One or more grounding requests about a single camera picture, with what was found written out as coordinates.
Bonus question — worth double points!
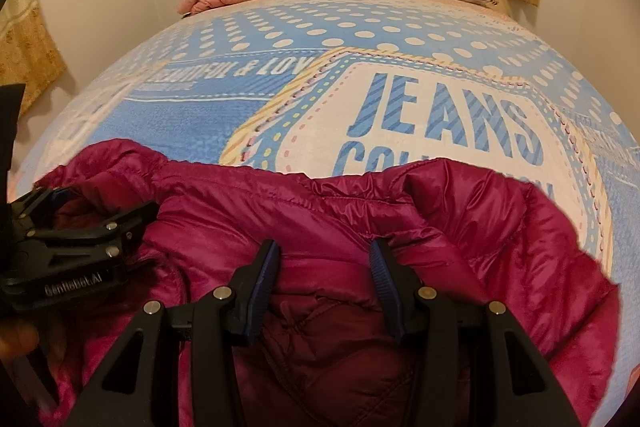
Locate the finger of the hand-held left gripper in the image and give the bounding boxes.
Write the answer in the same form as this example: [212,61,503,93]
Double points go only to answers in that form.
[9,187,98,235]
[27,201,161,258]

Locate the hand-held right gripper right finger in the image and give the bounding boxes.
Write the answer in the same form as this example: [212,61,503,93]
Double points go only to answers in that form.
[367,238,583,427]

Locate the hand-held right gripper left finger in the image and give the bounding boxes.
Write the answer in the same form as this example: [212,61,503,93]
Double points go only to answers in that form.
[65,239,281,427]

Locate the magenta puffer jacket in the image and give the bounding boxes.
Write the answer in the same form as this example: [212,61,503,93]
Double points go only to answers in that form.
[10,139,623,427]

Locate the person's left hand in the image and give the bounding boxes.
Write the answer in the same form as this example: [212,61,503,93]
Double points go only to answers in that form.
[0,321,40,360]

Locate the wide beige floral curtain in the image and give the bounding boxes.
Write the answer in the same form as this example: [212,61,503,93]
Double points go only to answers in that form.
[0,0,68,118]

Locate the bed with jeans-print cover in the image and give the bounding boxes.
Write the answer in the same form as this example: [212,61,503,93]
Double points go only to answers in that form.
[10,0,638,427]

